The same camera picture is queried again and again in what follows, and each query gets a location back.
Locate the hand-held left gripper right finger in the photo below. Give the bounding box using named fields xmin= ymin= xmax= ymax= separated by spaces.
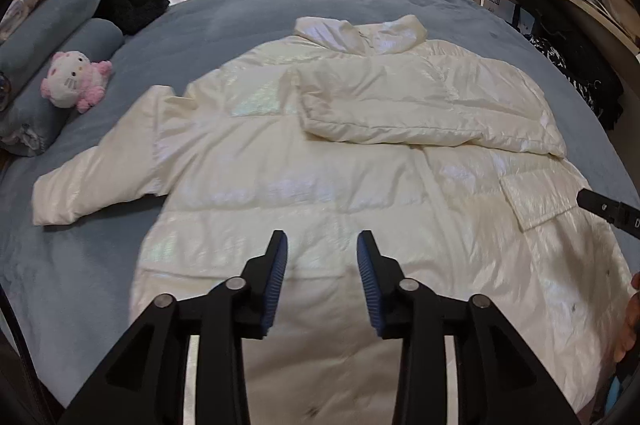
xmin=356 ymin=230 xmax=583 ymax=425

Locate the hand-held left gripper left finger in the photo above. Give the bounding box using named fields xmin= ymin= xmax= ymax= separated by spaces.
xmin=60 ymin=230 xmax=289 ymax=425

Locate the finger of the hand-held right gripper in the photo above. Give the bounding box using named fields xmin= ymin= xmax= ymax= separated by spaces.
xmin=576 ymin=188 xmax=640 ymax=240

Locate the white puffer jacket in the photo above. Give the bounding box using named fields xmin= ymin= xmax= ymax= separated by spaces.
xmin=31 ymin=14 xmax=640 ymax=425

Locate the person's right hand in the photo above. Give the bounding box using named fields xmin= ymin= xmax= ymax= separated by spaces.
xmin=614 ymin=271 xmax=640 ymax=364

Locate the black and white patterned cloth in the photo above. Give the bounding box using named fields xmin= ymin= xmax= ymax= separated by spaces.
xmin=524 ymin=34 xmax=598 ymax=108

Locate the white labelled box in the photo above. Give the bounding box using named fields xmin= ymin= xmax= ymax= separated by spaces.
xmin=481 ymin=0 xmax=522 ymax=25

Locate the blue-grey bed blanket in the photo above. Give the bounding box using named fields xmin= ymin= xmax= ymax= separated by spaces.
xmin=0 ymin=0 xmax=640 ymax=411

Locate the pink and white cat plush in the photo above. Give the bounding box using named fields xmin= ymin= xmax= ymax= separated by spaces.
xmin=40 ymin=50 xmax=114 ymax=113

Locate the small blue-grey bolster pillow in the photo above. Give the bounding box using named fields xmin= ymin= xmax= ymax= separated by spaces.
xmin=0 ymin=18 xmax=124 ymax=157

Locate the black fuzzy cloth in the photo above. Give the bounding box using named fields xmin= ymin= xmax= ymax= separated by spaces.
xmin=92 ymin=0 xmax=171 ymax=36

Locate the large blue-grey bolster pillow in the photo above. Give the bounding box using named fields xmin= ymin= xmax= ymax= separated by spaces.
xmin=0 ymin=0 xmax=104 ymax=76

